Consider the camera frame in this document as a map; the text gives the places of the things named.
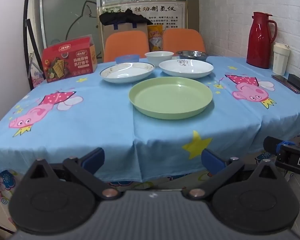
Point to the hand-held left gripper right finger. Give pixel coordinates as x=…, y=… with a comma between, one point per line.
x=212, y=162

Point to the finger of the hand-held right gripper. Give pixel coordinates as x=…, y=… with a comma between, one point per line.
x=271, y=145

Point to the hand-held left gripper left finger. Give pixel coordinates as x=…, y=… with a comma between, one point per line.
x=93, y=160

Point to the white bowl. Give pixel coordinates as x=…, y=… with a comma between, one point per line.
x=159, y=58

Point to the blue cartoon printed tablecloth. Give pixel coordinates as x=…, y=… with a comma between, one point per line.
x=90, y=122

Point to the smartphone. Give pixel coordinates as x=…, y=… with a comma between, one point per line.
x=286, y=82

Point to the green plastic plate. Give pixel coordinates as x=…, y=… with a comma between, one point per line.
x=170, y=97

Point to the white tumbler cup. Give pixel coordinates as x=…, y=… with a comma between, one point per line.
x=280, y=60

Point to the white plate with brown rim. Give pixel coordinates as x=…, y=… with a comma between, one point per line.
x=126, y=73

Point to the white plate with small print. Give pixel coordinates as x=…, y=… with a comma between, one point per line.
x=187, y=68

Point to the floral printed cloth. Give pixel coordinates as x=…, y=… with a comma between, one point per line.
x=0, y=185

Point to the red cracker box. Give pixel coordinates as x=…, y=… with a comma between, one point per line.
x=68, y=63

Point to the pink printed bag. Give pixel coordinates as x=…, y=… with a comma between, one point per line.
x=36, y=75

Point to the red thermos jug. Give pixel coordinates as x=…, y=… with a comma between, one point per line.
x=259, y=41

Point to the blue plastic bowl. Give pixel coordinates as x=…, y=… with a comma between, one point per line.
x=127, y=59

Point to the steel bowl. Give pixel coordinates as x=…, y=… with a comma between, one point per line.
x=192, y=54

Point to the orange chair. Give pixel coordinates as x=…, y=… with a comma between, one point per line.
x=126, y=45
x=183, y=41

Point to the yellow snack bag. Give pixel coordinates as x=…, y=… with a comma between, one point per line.
x=155, y=38

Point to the brown paper bag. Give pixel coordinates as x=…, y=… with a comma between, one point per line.
x=126, y=28

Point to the black cloth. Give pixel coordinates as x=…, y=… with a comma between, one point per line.
x=125, y=18

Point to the black curved pole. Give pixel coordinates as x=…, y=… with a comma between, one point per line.
x=26, y=10

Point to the framed text wall board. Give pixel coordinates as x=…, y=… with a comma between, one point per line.
x=165, y=11

